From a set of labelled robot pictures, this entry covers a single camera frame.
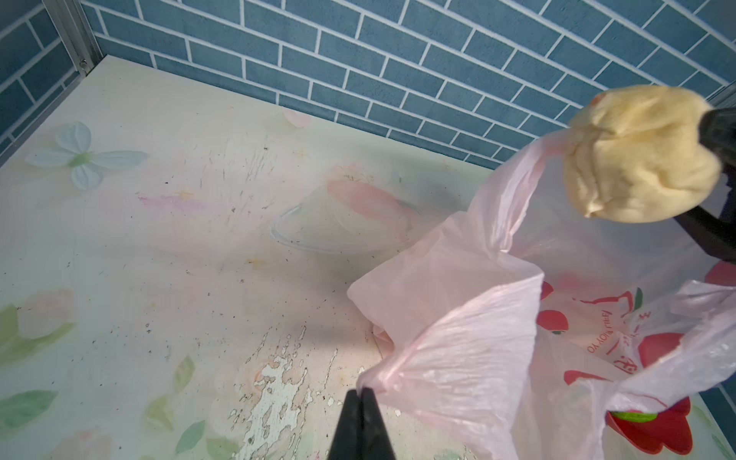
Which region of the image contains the cream fake peeled fruit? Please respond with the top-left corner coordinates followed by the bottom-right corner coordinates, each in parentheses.
top-left (563, 85), bottom-right (723, 223)

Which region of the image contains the red flower-shaped plate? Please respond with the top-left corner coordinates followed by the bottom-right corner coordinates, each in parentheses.
top-left (606, 398), bottom-right (694, 455)

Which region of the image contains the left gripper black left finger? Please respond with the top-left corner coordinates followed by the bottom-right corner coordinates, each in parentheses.
top-left (327, 389), bottom-right (362, 460)

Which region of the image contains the pink plastic bag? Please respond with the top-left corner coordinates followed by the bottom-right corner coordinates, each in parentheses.
top-left (348, 132), bottom-right (735, 459)

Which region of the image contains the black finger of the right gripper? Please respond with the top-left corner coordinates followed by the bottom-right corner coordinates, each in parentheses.
top-left (675, 206), bottom-right (735, 264)
top-left (699, 107), bottom-right (736, 167)

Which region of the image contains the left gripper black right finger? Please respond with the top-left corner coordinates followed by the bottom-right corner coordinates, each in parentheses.
top-left (361, 387), bottom-right (396, 460)

